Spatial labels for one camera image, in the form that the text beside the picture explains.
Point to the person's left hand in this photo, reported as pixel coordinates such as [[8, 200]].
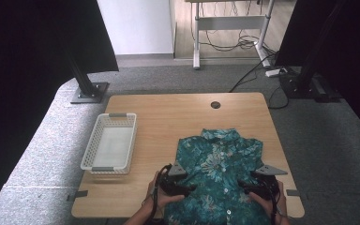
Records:
[[162, 201]]

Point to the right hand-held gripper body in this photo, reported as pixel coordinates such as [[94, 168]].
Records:
[[264, 184]]

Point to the teal floral shirt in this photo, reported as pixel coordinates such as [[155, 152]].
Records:
[[222, 175]]

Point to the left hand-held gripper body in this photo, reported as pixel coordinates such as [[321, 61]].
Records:
[[170, 181]]

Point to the person's right hand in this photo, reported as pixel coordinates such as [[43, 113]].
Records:
[[268, 207]]

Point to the grey tape strip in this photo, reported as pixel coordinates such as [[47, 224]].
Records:
[[78, 195], [293, 192]]

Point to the white plastic basket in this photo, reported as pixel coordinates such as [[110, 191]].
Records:
[[112, 146]]

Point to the black metal stand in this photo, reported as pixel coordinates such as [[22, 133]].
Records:
[[87, 92], [306, 81]]

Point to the black curtain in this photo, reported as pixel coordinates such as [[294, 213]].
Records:
[[350, 47], [28, 68]]

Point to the white desk frame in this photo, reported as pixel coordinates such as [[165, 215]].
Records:
[[228, 22]]

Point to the white power strip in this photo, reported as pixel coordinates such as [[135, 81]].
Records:
[[274, 72]]

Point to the round table grommet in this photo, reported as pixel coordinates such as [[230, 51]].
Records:
[[215, 105]]

